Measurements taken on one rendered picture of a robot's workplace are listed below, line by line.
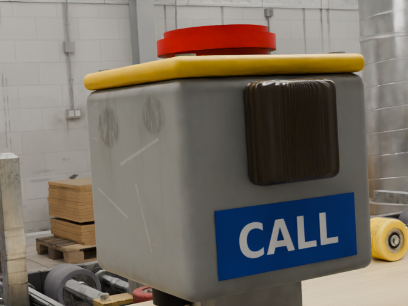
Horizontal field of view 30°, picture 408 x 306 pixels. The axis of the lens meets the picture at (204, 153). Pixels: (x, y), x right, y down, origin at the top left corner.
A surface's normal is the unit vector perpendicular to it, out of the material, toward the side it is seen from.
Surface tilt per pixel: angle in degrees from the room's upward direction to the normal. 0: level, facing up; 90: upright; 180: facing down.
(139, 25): 90
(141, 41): 90
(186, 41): 90
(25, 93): 90
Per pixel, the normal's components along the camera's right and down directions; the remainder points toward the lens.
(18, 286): 0.51, 0.01
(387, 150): -0.65, 0.08
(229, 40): 0.18, 0.04
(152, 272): -0.86, 0.07
